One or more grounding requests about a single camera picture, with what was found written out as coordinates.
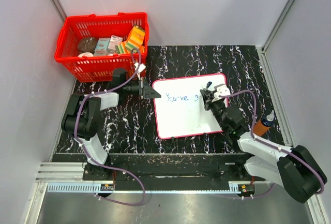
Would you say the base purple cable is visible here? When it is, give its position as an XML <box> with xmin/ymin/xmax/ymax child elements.
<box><xmin>89</xmin><ymin>171</ymin><xmax>146</xmax><ymax>208</ymax></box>

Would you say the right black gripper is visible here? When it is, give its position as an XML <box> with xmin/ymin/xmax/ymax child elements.
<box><xmin>202</xmin><ymin>89</ymin><xmax>228</xmax><ymax>131</ymax></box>

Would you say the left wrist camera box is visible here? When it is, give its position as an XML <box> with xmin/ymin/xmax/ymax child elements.
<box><xmin>134</xmin><ymin>62</ymin><xmax>146</xmax><ymax>74</ymax></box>

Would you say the orange spray bottle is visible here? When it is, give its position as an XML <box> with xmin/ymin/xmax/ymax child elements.
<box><xmin>253</xmin><ymin>110</ymin><xmax>276</xmax><ymax>137</ymax></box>

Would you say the pink framed whiteboard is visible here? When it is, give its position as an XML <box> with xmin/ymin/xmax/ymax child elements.
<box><xmin>152</xmin><ymin>73</ymin><xmax>227</xmax><ymax>139</ymax></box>

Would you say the red plastic shopping basket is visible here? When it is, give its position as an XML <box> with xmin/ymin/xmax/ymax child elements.
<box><xmin>54</xmin><ymin>12</ymin><xmax>149</xmax><ymax>82</ymax></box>

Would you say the white round lid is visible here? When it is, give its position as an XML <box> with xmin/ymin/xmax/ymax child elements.
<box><xmin>78</xmin><ymin>52</ymin><xmax>94</xmax><ymax>58</ymax></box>

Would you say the blue capped whiteboard marker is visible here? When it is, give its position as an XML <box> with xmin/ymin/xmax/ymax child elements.
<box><xmin>205</xmin><ymin>81</ymin><xmax>212</xmax><ymax>90</ymax></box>

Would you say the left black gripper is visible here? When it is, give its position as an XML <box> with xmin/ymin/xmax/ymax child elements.
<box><xmin>123</xmin><ymin>78</ymin><xmax>161</xmax><ymax>100</ymax></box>

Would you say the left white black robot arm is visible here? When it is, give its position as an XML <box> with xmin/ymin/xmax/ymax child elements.
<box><xmin>61</xmin><ymin>68</ymin><xmax>161</xmax><ymax>181</ymax></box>

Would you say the green yellow sponge pack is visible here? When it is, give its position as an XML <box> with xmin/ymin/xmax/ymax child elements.
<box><xmin>115</xmin><ymin>41</ymin><xmax>145</xmax><ymax>54</ymax></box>

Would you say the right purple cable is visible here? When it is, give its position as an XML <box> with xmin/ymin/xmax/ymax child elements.
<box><xmin>219</xmin><ymin>90</ymin><xmax>326</xmax><ymax>195</ymax></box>

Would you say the light blue snack box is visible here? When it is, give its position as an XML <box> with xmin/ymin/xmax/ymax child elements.
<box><xmin>94</xmin><ymin>38</ymin><xmax>110</xmax><ymax>56</ymax></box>

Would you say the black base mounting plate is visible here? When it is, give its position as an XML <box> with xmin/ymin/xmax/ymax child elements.
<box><xmin>83</xmin><ymin>154</ymin><xmax>252</xmax><ymax>191</ymax></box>

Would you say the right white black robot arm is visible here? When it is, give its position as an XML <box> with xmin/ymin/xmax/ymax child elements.
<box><xmin>200</xmin><ymin>84</ymin><xmax>327</xmax><ymax>203</ymax></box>

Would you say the orange yellow sponge pack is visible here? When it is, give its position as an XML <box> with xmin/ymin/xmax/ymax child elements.
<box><xmin>126</xmin><ymin>25</ymin><xmax>145</xmax><ymax>48</ymax></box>

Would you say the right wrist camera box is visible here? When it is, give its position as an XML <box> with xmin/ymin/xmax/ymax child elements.
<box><xmin>212</xmin><ymin>84</ymin><xmax>231</xmax><ymax>102</ymax></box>

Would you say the pink white snack box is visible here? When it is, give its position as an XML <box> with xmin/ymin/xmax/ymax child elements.
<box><xmin>107</xmin><ymin>35</ymin><xmax>123</xmax><ymax>53</ymax></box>

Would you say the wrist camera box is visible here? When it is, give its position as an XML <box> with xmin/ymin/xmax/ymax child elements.
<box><xmin>134</xmin><ymin>62</ymin><xmax>146</xmax><ymax>74</ymax></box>
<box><xmin>212</xmin><ymin>84</ymin><xmax>231</xmax><ymax>102</ymax></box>

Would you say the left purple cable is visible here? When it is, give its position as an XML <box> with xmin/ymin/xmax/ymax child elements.
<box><xmin>73</xmin><ymin>48</ymin><xmax>145</xmax><ymax>168</ymax></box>

